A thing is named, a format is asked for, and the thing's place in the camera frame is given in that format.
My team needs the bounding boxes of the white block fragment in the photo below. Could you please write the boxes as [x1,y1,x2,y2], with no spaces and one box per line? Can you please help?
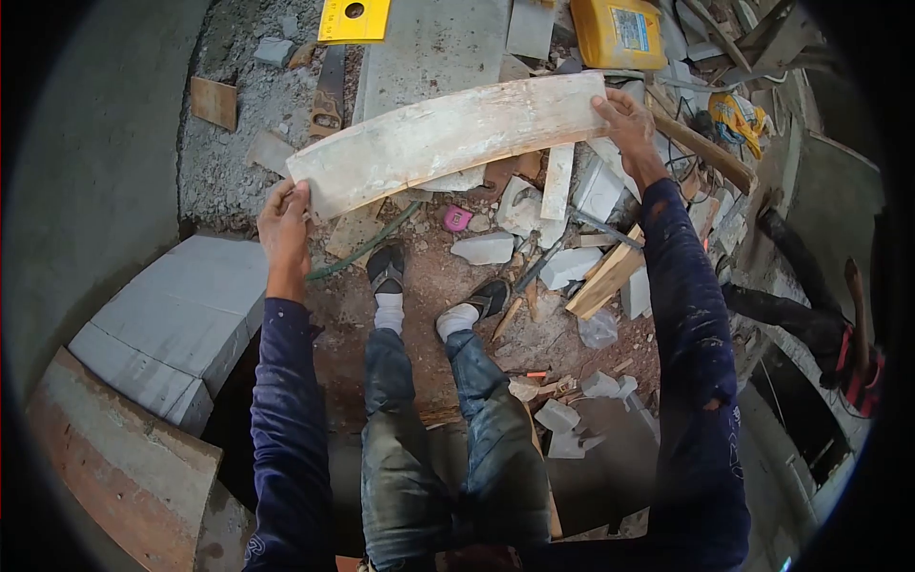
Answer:
[449,232,516,266]

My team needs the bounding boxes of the person's left fingers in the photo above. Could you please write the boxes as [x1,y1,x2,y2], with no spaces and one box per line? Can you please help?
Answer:
[264,179,296,215]

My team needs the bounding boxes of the whitewashed wooden plank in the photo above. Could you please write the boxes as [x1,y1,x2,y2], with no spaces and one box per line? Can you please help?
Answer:
[286,71,609,223]

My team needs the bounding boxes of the stack of grey blocks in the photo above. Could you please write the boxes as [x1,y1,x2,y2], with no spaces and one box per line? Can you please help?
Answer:
[67,234,270,439]

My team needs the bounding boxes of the long wooden beam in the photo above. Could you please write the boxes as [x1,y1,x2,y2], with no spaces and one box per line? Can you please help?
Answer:
[645,103,758,196]

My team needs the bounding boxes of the narrow white wood strip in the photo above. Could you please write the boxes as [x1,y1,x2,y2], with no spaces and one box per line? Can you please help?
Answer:
[539,142,577,222]

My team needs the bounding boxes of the yellow plastic canister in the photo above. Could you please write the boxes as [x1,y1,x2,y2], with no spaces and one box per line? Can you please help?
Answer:
[569,0,669,72]

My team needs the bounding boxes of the clear plastic bag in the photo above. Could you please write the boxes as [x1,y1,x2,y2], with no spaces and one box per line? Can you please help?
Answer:
[577,308,620,350]

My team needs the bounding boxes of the large grey concrete slab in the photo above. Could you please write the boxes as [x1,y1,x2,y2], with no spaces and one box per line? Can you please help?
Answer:
[353,0,513,124]

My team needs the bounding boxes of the brown wooden tile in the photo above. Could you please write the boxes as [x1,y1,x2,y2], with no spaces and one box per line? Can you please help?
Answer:
[189,76,239,133]

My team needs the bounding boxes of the person's legs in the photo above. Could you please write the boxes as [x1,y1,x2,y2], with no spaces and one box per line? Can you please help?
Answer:
[359,242,553,572]

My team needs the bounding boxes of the green hose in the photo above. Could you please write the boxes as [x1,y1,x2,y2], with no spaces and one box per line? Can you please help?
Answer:
[306,200,424,282]

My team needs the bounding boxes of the yellow square tool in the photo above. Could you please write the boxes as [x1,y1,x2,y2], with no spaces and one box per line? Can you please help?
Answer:
[317,0,393,46]

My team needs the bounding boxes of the hand saw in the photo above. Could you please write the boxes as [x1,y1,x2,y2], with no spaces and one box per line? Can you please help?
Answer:
[309,44,348,139]

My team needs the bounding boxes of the person's left hand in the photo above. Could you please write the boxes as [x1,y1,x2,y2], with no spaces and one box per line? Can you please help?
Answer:
[256,179,313,284]

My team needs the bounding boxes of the person's body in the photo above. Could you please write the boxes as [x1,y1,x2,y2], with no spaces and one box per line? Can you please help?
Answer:
[429,400,752,572]

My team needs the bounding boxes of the red-brown formwork board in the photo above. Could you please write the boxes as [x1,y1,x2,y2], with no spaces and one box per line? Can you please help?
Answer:
[27,347,224,572]

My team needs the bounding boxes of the person's right hand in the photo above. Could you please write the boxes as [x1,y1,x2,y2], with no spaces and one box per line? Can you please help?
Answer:
[591,88,657,177]

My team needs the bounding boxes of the yellow bag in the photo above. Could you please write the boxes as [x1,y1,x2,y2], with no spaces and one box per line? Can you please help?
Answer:
[707,92,769,160]

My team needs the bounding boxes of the person's right fingers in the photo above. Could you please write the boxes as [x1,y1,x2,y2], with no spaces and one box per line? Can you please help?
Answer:
[608,88,656,124]

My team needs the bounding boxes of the person's right thumb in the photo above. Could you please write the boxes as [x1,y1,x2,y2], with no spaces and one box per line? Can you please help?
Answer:
[591,96,623,131]

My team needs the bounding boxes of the pile of white block fragments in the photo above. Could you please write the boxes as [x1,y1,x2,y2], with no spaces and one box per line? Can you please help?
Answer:
[532,369,662,460]

